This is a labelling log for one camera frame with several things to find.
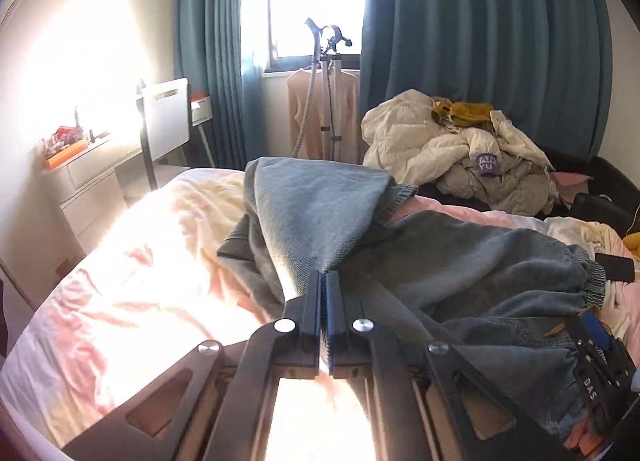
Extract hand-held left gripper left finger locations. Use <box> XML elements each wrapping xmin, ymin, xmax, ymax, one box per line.
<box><xmin>62</xmin><ymin>271</ymin><xmax>322</xmax><ymax>461</ymax></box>

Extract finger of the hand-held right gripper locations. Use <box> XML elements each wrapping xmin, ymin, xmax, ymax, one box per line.
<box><xmin>580</xmin><ymin>310</ymin><xmax>623</xmax><ymax>362</ymax></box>

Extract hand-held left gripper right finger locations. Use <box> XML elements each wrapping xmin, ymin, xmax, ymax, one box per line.
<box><xmin>323</xmin><ymin>271</ymin><xmax>576</xmax><ymax>461</ymax></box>

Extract blue denim pants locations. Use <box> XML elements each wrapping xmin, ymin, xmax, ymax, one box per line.
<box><xmin>216</xmin><ymin>156</ymin><xmax>608</xmax><ymax>442</ymax></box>

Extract black phone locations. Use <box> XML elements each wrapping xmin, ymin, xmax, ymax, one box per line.
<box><xmin>595</xmin><ymin>252</ymin><xmax>636</xmax><ymax>284</ymax></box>

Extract black bag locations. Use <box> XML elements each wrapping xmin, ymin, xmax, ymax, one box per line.
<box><xmin>570</xmin><ymin>193</ymin><xmax>633</xmax><ymax>232</ymax></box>

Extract black sofa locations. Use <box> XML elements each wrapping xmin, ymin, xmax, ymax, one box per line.
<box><xmin>415</xmin><ymin>146</ymin><xmax>640</xmax><ymax>237</ymax></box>

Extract pink cloth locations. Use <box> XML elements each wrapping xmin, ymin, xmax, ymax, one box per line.
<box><xmin>550</xmin><ymin>171</ymin><xmax>593</xmax><ymax>188</ymax></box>

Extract cream padded jacket pile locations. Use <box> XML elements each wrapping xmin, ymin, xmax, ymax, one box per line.
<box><xmin>361</xmin><ymin>89</ymin><xmax>558</xmax><ymax>214</ymax></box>

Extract pink and white bed blanket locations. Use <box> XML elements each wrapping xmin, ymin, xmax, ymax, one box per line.
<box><xmin>0</xmin><ymin>168</ymin><xmax>640</xmax><ymax>461</ymax></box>

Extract purple cap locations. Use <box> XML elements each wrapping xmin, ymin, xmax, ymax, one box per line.
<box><xmin>474</xmin><ymin>153</ymin><xmax>502</xmax><ymax>178</ymax></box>

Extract beige sweater on hanger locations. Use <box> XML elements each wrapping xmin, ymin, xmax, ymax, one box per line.
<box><xmin>286</xmin><ymin>68</ymin><xmax>361</xmax><ymax>162</ymax></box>

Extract garment steamer stand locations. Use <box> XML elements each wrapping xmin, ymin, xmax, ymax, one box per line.
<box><xmin>292</xmin><ymin>17</ymin><xmax>356</xmax><ymax>162</ymax></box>

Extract white side table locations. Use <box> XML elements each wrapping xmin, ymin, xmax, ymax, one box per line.
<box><xmin>190</xmin><ymin>95</ymin><xmax>217</xmax><ymax>168</ymax></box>

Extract mustard yellow garment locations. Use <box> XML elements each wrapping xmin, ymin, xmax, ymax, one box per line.
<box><xmin>431</xmin><ymin>97</ymin><xmax>496</xmax><ymax>132</ymax></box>

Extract white chair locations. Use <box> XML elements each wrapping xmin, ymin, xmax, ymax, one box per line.
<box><xmin>137</xmin><ymin>78</ymin><xmax>193</xmax><ymax>192</ymax></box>

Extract white dresser desk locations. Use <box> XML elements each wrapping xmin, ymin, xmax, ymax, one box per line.
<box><xmin>42</xmin><ymin>133</ymin><xmax>151</xmax><ymax>252</ymax></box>

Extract narrow teal curtain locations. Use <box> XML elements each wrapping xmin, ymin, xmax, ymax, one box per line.
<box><xmin>176</xmin><ymin>0</ymin><xmax>273</xmax><ymax>169</ymax></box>

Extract orange tray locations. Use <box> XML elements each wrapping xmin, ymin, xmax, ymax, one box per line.
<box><xmin>42</xmin><ymin>138</ymin><xmax>91</xmax><ymax>172</ymax></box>

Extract clutter of small toiletries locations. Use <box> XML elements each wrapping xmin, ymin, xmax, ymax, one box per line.
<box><xmin>42</xmin><ymin>108</ymin><xmax>111</xmax><ymax>152</ymax></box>

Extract wide teal curtain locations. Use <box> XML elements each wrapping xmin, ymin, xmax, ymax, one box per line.
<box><xmin>360</xmin><ymin>0</ymin><xmax>613</xmax><ymax>162</ymax></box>

